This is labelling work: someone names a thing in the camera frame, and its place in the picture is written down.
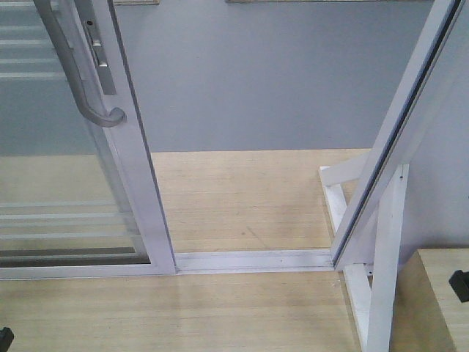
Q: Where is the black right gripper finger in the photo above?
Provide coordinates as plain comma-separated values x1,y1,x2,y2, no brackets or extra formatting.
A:
448,270,469,302

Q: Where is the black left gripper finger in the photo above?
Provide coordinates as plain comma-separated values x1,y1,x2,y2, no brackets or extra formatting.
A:
0,327,14,352

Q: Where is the white framed sliding glass door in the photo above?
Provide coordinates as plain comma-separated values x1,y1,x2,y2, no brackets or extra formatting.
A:
1,1,176,280

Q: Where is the grey metal door handle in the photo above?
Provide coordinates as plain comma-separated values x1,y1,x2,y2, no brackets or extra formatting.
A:
32,0,128,129

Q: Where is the aluminium floor door track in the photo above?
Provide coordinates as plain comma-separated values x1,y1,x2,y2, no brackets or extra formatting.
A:
175,249,334,275

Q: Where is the door lock latch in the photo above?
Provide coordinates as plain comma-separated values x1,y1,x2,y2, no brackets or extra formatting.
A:
84,20,117,95

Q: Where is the light wooden box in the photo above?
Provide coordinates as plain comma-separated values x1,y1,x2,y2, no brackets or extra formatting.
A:
391,249,468,351

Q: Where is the light wooden floor platform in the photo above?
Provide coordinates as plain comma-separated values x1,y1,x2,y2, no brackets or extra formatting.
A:
1,149,360,351

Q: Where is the white door frame post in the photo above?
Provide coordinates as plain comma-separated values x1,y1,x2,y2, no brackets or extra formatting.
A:
320,1,468,351

